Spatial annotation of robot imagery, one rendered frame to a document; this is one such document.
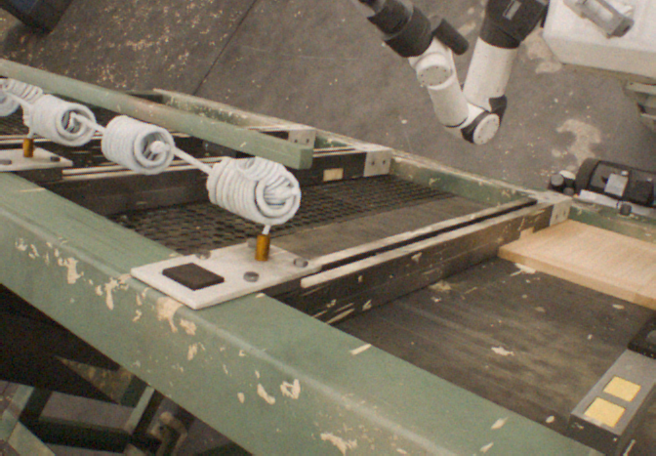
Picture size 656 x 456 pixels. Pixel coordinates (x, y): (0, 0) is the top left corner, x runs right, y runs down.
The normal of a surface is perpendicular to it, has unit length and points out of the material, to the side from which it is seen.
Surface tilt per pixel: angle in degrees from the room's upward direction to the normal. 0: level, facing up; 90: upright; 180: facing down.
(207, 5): 0
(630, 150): 0
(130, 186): 90
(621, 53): 68
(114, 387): 0
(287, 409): 30
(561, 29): 23
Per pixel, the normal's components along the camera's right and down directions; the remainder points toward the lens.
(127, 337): -0.61, 0.12
